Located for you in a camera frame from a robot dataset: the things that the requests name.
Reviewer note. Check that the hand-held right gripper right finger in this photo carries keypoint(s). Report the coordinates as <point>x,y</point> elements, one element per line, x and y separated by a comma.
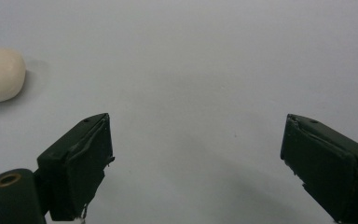
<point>326,168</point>

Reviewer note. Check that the cream dough lump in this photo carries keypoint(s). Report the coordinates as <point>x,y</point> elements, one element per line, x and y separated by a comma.
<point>0,74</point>

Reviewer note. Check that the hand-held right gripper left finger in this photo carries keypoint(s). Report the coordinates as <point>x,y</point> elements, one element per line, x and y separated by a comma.
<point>74,174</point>

